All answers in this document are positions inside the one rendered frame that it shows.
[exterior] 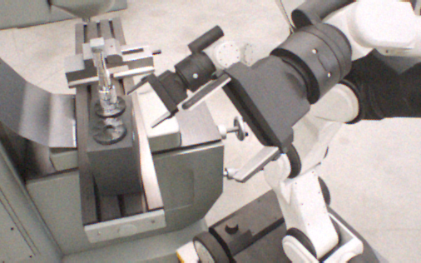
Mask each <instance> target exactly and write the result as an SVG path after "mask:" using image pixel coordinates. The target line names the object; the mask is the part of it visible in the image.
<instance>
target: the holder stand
mask: <svg viewBox="0 0 421 263"><path fill-rule="evenodd" d="M116 99H117V102H118V106H117V107H116V108H115V109H113V110H111V111H105V110H104V109H102V105H101V103H100V100H99V98H92V99H91V106H90V121H89V129H88V137H87V156H88V159H89V162H90V163H91V166H92V173H93V175H94V177H95V180H96V183H97V186H98V189H99V192H100V194H101V196H114V195H119V194H125V193H131V192H134V193H137V192H142V183H141V150H140V137H139V133H138V129H137V124H136V117H135V112H134V108H133V103H132V95H130V96H128V95H121V96H116Z"/></svg>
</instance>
